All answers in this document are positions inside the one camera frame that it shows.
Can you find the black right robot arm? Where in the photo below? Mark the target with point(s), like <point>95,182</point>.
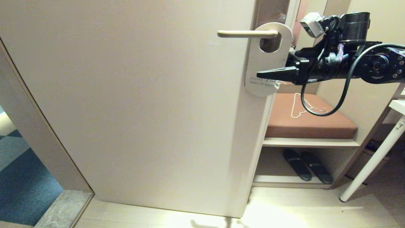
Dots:
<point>376,65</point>

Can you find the beige room door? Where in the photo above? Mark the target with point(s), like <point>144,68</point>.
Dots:
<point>126,95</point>

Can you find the brown leather bench cushion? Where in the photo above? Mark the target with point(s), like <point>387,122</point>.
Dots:
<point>284,126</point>

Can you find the beige wooden bench shelf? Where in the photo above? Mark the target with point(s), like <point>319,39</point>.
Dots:
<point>310,142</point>

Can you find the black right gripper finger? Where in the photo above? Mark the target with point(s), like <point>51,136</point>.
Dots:
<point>281,75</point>

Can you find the grey marble door threshold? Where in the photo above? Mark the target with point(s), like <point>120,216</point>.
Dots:
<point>63,209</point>

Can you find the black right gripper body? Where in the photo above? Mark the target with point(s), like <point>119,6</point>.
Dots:
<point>326,66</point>

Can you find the blue patterned hallway carpet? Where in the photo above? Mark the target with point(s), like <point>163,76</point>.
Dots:
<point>25,183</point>

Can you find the white table leg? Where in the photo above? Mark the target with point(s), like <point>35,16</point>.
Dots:
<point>370,164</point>

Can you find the black slipper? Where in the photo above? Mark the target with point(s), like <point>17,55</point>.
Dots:
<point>318,169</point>
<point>297,166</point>

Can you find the grey do-not-disturb door sign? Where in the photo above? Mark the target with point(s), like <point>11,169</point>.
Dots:
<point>262,57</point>

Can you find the white table top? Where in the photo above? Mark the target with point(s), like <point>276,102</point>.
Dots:
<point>398,106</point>

